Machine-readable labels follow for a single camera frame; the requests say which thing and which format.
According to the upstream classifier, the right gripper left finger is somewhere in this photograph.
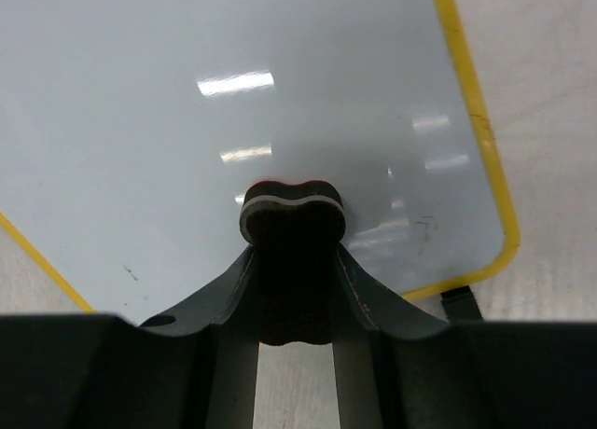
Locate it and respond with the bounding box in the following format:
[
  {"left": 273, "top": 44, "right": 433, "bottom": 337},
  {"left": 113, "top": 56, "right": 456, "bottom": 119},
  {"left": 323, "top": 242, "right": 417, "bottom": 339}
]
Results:
[{"left": 141, "top": 247, "right": 258, "bottom": 428}]

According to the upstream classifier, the yellow framed whiteboard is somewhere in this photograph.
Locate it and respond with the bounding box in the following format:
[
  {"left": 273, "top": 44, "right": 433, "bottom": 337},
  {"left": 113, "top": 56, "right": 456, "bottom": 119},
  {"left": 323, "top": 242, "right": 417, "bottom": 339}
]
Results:
[{"left": 1, "top": 0, "right": 521, "bottom": 323}]

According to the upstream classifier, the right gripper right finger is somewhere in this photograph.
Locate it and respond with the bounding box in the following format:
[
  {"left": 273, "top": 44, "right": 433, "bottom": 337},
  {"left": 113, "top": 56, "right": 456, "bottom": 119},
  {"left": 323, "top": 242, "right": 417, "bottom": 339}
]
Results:
[{"left": 331, "top": 245, "right": 449, "bottom": 428}]

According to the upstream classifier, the black felt whiteboard eraser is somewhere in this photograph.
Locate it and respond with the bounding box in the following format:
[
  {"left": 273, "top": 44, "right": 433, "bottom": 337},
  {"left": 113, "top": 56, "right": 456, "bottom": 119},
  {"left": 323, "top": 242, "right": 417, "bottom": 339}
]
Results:
[{"left": 240, "top": 180, "right": 346, "bottom": 346}]

